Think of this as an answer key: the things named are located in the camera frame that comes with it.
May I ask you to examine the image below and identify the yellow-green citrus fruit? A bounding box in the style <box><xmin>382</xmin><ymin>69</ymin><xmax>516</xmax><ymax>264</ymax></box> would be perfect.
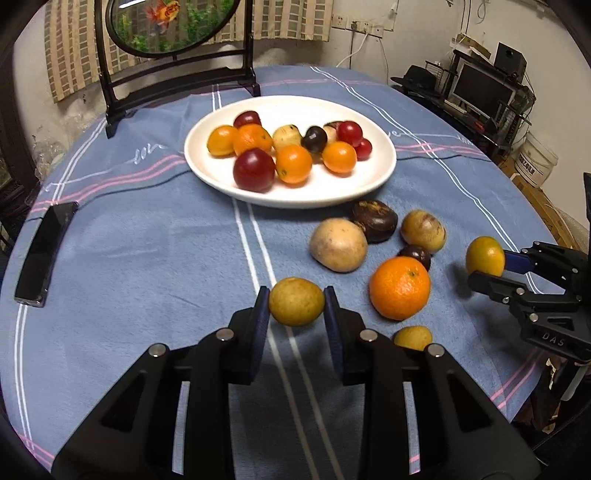
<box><xmin>466</xmin><ymin>236</ymin><xmax>506</xmax><ymax>276</ymax></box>

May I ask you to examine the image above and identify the yellow-brown small fruit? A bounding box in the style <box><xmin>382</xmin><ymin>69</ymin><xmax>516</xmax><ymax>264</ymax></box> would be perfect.
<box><xmin>269</xmin><ymin>277</ymin><xmax>325</xmax><ymax>327</ymax></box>

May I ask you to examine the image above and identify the dark purple plum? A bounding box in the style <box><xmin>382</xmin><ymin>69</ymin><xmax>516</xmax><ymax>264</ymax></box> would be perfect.
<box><xmin>398</xmin><ymin>244</ymin><xmax>432</xmax><ymax>271</ymax></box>

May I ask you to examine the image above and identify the tan round fruit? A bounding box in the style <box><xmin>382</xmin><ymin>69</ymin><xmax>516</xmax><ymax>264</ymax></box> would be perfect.
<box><xmin>401</xmin><ymin>209</ymin><xmax>447</xmax><ymax>254</ymax></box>
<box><xmin>273</xmin><ymin>124</ymin><xmax>301</xmax><ymax>152</ymax></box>

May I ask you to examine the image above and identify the small yellow fruit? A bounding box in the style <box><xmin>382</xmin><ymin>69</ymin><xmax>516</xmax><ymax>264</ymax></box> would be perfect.
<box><xmin>393</xmin><ymin>325</ymin><xmax>433</xmax><ymax>351</ymax></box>

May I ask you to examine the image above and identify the small orange fruit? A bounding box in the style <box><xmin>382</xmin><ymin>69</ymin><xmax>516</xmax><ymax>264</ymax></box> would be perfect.
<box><xmin>369</xmin><ymin>256</ymin><xmax>431</xmax><ymax>321</ymax></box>

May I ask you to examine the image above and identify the tan round fruit on cloth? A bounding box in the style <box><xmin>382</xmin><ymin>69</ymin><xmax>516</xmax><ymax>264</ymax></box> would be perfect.
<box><xmin>401</xmin><ymin>209</ymin><xmax>447</xmax><ymax>254</ymax></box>

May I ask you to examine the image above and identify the white plastic bucket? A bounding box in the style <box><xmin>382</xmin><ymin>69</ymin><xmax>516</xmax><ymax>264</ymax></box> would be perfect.
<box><xmin>514</xmin><ymin>131</ymin><xmax>559</xmax><ymax>189</ymax></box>

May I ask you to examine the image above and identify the large tan potato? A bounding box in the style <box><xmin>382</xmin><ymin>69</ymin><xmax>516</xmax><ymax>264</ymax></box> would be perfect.
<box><xmin>308</xmin><ymin>218</ymin><xmax>368</xmax><ymax>273</ymax></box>

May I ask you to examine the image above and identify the brown mangosteen fruit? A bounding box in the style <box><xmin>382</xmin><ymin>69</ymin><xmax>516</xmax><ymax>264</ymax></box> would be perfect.
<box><xmin>352</xmin><ymin>200</ymin><xmax>399</xmax><ymax>244</ymax></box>

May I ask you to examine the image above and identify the computer monitor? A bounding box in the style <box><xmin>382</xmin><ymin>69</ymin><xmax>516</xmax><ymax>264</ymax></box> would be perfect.
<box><xmin>451</xmin><ymin>63</ymin><xmax>515</xmax><ymax>120</ymax></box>

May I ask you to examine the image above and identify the white round plate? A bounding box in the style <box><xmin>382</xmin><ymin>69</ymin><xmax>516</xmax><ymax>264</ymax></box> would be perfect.
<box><xmin>184</xmin><ymin>95</ymin><xmax>397</xmax><ymax>209</ymax></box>

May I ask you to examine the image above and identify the small red cherry tomato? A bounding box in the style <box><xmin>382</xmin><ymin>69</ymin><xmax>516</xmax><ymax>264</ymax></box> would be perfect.
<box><xmin>355</xmin><ymin>138</ymin><xmax>373</xmax><ymax>161</ymax></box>

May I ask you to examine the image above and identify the red plum under gripper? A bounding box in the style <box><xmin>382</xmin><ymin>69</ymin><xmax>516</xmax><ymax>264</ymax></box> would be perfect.
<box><xmin>232</xmin><ymin>148</ymin><xmax>276</xmax><ymax>192</ymax></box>

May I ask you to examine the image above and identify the small orange tomato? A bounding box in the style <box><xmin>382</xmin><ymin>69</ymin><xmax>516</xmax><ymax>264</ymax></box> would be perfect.
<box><xmin>276</xmin><ymin>145</ymin><xmax>314</xmax><ymax>185</ymax></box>

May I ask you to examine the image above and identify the black smartphone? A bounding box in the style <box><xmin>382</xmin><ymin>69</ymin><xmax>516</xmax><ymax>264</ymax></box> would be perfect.
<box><xmin>14</xmin><ymin>202</ymin><xmax>79</xmax><ymax>308</ymax></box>

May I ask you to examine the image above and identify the orange tangerine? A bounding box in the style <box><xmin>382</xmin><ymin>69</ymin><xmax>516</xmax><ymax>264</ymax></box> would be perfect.
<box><xmin>233</xmin><ymin>124</ymin><xmax>273</xmax><ymax>156</ymax></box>

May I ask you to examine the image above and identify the dark red plum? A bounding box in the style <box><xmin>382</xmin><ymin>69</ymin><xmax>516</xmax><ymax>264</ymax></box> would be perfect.
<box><xmin>233</xmin><ymin>110</ymin><xmax>262</xmax><ymax>128</ymax></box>

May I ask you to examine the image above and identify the round goldfish screen stand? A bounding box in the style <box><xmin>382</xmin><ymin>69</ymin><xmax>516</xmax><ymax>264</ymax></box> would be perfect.
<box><xmin>94</xmin><ymin>0</ymin><xmax>260</xmax><ymax>138</ymax></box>

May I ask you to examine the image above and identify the striped beige curtain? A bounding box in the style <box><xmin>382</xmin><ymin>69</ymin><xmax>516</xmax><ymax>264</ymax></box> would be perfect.
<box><xmin>44</xmin><ymin>0</ymin><xmax>334</xmax><ymax>103</ymax></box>

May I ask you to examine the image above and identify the white power cable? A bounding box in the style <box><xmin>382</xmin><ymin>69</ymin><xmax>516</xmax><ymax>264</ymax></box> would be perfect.
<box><xmin>334</xmin><ymin>28</ymin><xmax>372</xmax><ymax>69</ymax></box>

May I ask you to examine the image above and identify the wall power strip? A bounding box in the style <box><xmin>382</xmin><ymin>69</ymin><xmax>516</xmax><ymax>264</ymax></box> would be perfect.
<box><xmin>331</xmin><ymin>14</ymin><xmax>384</xmax><ymax>39</ymax></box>

